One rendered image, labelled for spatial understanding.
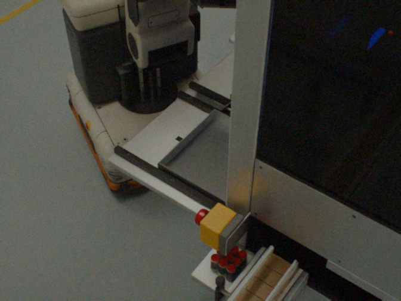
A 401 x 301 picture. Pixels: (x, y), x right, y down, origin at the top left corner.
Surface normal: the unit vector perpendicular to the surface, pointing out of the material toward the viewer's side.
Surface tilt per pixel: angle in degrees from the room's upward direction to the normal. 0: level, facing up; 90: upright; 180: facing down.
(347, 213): 90
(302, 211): 90
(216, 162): 0
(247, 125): 90
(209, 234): 90
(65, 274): 0
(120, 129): 0
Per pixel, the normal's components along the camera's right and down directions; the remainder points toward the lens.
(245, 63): -0.59, 0.59
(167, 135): 0.00, -0.68
